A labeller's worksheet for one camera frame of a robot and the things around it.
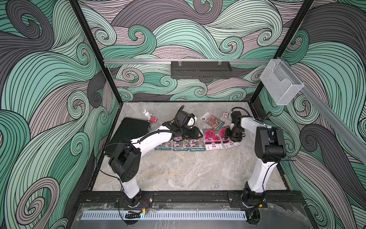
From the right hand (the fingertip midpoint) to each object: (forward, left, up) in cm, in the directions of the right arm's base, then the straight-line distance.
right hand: (228, 139), depth 97 cm
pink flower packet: (-3, +1, +1) cm, 3 cm away
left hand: (-6, +21, +17) cm, 28 cm away
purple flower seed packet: (-5, +32, +2) cm, 32 cm away
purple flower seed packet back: (-5, +22, +2) cm, 23 cm away
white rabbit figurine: (+18, +58, +8) cm, 61 cm away
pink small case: (+17, +54, +3) cm, 57 cm away
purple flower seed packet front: (-5, +42, +1) cm, 43 cm away
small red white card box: (+19, -3, +2) cm, 20 cm away
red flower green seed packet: (+16, +9, +1) cm, 18 cm away
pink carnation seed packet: (0, +11, 0) cm, 11 cm away
